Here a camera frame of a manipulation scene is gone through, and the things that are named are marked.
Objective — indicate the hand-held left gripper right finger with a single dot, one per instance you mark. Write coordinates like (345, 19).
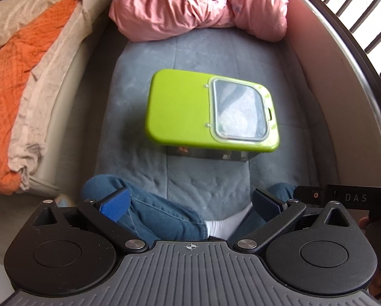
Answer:
(266, 203)

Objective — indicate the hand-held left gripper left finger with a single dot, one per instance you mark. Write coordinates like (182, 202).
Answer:
(114, 207)

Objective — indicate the dark transparent storage container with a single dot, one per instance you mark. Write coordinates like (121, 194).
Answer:
(209, 153)

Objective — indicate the green container lid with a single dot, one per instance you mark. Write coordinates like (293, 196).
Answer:
(177, 108)

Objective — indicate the person's right hand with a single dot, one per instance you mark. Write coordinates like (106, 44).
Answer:
(365, 223)

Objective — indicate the white sock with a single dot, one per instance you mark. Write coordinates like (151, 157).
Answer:
(222, 226)

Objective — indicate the grey plush mat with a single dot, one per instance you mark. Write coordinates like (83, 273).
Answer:
(129, 102)

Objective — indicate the beige cushion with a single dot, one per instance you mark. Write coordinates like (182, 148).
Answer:
(82, 79)

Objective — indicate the orange and beige blanket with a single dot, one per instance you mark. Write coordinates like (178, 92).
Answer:
(18, 70)

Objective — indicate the pink quilt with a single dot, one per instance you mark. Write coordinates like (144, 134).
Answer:
(193, 6)

